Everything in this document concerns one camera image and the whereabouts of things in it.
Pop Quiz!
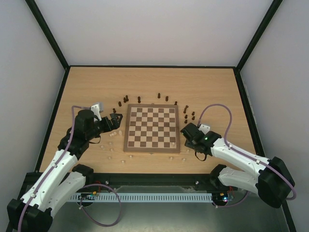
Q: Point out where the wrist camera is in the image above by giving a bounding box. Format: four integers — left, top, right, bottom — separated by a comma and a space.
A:
90, 102, 103, 121
198, 124, 211, 134

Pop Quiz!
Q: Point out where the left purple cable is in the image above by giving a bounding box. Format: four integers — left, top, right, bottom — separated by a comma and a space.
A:
18, 105, 123, 230

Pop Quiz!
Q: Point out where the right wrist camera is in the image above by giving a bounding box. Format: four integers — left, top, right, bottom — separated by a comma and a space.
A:
198, 124, 211, 134

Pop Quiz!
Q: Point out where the light blue cable duct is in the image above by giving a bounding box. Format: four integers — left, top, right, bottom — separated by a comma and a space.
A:
68, 193, 213, 203

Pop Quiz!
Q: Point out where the black aluminium frame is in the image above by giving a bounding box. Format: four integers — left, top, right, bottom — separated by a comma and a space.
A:
4, 0, 297, 232

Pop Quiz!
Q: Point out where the wooden chess board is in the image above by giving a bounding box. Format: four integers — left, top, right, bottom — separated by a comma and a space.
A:
123, 104, 181, 154

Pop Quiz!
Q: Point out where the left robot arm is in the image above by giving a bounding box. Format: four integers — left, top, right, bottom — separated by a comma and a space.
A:
7, 105, 123, 232

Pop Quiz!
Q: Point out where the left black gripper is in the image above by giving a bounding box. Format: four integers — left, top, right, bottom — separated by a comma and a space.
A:
87, 114, 124, 140

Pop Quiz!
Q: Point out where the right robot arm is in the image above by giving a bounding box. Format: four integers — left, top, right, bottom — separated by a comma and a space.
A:
181, 123, 295, 208

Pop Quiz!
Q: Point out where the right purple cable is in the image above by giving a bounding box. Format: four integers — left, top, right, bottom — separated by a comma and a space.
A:
198, 104, 297, 209

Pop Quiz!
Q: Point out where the purple cable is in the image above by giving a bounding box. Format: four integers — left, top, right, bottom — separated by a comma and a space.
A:
18, 105, 123, 230
198, 104, 297, 209

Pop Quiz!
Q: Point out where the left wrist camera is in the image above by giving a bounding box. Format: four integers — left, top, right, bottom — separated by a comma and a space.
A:
90, 102, 103, 121

